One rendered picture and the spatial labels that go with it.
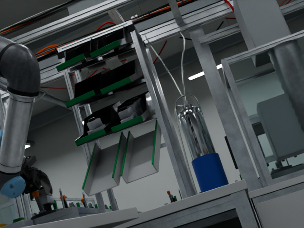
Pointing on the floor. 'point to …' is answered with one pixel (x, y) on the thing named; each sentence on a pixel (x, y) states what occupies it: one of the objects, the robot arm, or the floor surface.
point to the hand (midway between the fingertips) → (44, 192)
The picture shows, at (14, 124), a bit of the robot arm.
